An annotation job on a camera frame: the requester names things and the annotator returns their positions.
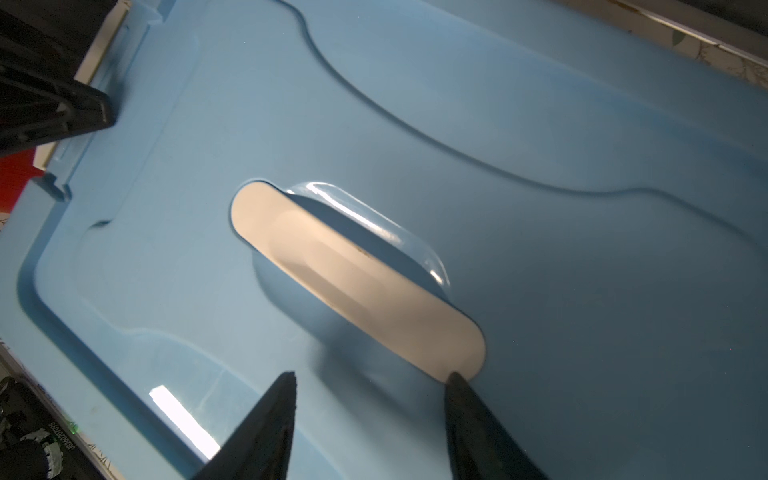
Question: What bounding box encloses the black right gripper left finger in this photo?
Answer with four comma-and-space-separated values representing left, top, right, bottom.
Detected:
194, 371, 297, 480

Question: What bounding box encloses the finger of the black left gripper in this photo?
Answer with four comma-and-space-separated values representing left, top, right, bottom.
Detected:
1, 62, 116, 157

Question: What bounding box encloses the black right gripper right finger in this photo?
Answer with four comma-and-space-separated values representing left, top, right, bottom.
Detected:
444, 372, 547, 480

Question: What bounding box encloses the blue plastic bin lid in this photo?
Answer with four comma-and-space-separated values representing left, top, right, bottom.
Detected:
1, 1, 767, 479

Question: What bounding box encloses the red pencil cup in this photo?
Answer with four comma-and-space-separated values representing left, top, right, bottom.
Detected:
0, 149, 44, 214

